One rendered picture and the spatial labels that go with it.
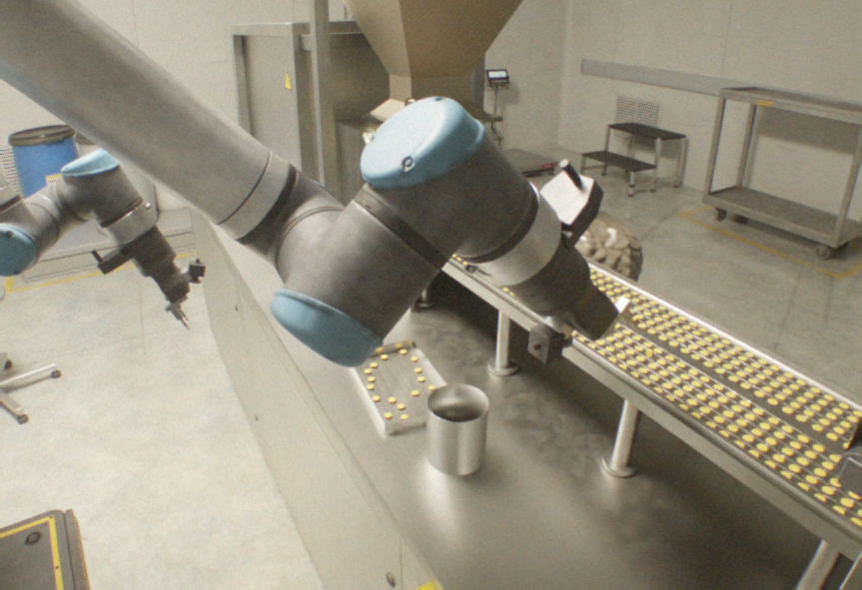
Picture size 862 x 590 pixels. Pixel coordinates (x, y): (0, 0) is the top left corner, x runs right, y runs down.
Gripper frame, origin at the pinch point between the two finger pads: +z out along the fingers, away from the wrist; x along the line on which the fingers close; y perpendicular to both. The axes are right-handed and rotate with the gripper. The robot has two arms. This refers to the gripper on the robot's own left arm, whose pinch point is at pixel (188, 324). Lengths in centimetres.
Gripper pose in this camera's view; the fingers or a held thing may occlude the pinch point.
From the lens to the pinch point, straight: 118.7
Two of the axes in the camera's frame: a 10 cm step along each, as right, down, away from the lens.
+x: -4.3, -2.7, 8.6
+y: 8.0, -5.5, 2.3
